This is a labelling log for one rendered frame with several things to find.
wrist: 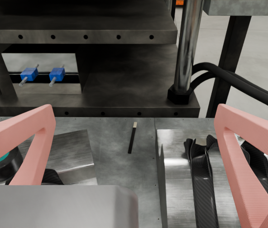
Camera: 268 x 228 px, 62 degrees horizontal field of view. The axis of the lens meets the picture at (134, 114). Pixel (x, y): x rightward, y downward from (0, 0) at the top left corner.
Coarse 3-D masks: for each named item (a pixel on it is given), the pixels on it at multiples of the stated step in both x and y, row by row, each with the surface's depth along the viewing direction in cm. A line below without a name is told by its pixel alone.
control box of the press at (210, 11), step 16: (208, 0) 79; (224, 0) 77; (240, 0) 76; (256, 0) 76; (240, 16) 84; (240, 32) 88; (224, 48) 95; (240, 48) 92; (224, 64) 96; (224, 96) 106; (208, 112) 116
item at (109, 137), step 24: (0, 120) 76; (72, 120) 76; (96, 120) 76; (120, 120) 76; (144, 120) 76; (168, 120) 76; (192, 120) 76; (96, 144) 67; (120, 144) 67; (144, 144) 67; (96, 168) 60; (120, 168) 60; (144, 168) 60; (144, 192) 54; (144, 216) 49
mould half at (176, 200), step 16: (160, 144) 58; (176, 144) 48; (240, 144) 58; (160, 160) 51; (176, 160) 44; (160, 176) 51; (176, 176) 43; (224, 176) 42; (160, 192) 51; (176, 192) 41; (192, 192) 41; (224, 192) 41; (176, 208) 40; (192, 208) 40; (224, 208) 40; (176, 224) 39; (192, 224) 39; (224, 224) 39; (240, 224) 39
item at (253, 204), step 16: (224, 112) 12; (240, 112) 11; (224, 128) 12; (240, 128) 10; (256, 128) 9; (224, 144) 12; (256, 144) 9; (224, 160) 12; (240, 160) 11; (240, 176) 11; (240, 192) 10; (256, 192) 10; (240, 208) 10; (256, 208) 10; (256, 224) 10
